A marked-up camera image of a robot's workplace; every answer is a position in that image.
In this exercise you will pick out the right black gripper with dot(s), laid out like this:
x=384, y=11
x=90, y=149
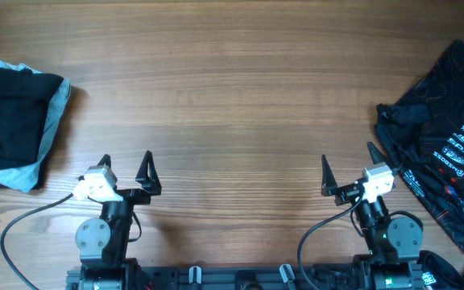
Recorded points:
x=346, y=192

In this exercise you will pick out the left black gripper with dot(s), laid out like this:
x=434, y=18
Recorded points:
x=149, y=184

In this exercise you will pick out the black printed cycling jersey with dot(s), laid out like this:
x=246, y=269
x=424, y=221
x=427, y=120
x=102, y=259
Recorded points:
x=423, y=135

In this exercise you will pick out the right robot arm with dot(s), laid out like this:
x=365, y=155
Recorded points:
x=393, y=239

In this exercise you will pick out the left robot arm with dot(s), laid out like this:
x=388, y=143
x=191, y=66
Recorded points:
x=103, y=241

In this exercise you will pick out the folded grey shirt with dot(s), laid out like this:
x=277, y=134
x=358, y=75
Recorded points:
x=52, y=117

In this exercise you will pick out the folded black shirt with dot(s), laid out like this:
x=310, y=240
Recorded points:
x=6, y=117

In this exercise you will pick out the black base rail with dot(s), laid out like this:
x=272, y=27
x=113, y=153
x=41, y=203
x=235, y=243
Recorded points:
x=324, y=276

